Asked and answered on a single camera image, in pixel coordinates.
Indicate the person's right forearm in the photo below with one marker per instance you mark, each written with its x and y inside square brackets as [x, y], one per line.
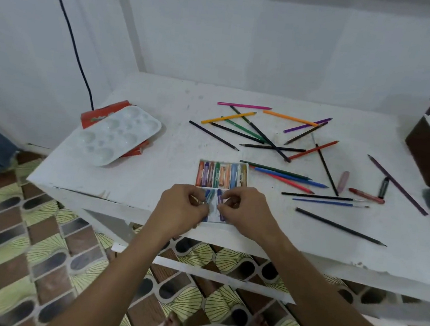
[323, 300]

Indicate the violet pencil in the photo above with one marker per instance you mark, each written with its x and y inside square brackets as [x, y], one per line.
[307, 125]

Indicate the person's right foot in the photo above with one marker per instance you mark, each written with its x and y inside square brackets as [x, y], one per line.
[260, 325]

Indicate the long dark purple pencil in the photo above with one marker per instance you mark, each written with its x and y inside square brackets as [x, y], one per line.
[398, 185]

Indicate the red crayon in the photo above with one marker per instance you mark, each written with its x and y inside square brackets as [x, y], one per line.
[366, 196]

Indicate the yellow pencil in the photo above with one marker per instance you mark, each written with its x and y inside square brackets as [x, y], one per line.
[227, 118]

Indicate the white crayon box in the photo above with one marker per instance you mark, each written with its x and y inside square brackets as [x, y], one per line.
[214, 189]

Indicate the white plastic paint palette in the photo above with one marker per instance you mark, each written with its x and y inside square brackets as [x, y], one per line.
[117, 136]

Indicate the brown pencil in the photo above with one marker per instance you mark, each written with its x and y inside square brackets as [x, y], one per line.
[305, 133]

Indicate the white corner post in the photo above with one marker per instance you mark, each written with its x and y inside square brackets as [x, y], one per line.
[131, 27]

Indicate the row of mixed colour crayons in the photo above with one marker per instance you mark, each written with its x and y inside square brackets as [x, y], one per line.
[221, 175]

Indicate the person's left hand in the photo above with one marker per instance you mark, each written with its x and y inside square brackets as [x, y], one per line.
[178, 210]

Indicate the red-orange pencil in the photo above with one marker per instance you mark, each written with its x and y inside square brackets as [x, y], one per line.
[314, 150]

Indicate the black crayon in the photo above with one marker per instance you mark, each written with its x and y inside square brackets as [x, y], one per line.
[383, 188]

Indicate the person's left forearm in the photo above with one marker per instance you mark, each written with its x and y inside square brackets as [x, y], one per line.
[112, 280]

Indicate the blue pencil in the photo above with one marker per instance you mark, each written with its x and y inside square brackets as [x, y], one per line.
[293, 178]

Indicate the person's foot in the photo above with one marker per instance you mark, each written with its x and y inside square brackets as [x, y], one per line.
[173, 323]
[260, 325]

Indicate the pink eraser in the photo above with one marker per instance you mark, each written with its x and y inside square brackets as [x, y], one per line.
[343, 182]

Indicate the light green pencil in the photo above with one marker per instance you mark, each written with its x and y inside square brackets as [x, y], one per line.
[243, 128]

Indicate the person's left foot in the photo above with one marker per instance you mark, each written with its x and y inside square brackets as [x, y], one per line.
[173, 323]

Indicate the red pencil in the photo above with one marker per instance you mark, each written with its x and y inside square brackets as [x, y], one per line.
[289, 182]

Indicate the dark indigo pencil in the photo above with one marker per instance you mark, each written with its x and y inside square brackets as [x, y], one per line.
[214, 135]

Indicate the long black pencil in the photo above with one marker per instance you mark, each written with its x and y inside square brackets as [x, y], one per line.
[341, 227]

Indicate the purple crayon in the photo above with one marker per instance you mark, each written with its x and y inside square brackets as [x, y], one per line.
[220, 195]

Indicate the person's right hand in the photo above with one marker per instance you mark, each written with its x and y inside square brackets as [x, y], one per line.
[249, 215]

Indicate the pink pencil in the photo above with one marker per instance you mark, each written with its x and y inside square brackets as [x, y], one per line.
[243, 105]

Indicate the dark green pencil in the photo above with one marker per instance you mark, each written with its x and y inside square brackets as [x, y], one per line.
[275, 170]

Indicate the white table crossbar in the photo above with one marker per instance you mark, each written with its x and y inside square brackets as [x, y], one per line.
[226, 279]

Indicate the person's right thumb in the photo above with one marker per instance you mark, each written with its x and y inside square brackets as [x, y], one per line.
[226, 215]

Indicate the long dark navy pencil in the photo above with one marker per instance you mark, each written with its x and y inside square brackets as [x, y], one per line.
[259, 133]

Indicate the blue crayon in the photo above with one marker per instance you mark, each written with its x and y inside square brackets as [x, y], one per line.
[209, 194]

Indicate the orange pencil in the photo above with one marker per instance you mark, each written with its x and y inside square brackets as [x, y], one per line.
[291, 118]

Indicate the person's left thumb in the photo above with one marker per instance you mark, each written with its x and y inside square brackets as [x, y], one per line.
[201, 216]

